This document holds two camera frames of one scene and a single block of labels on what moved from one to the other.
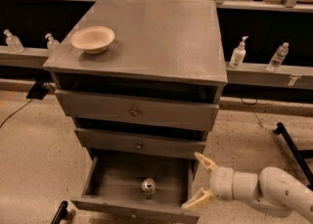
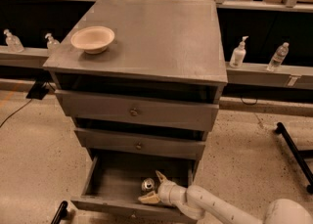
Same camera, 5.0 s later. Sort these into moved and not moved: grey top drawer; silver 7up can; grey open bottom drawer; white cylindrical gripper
Moved: white cylindrical gripper
Not moved: grey top drawer; silver 7up can; grey open bottom drawer
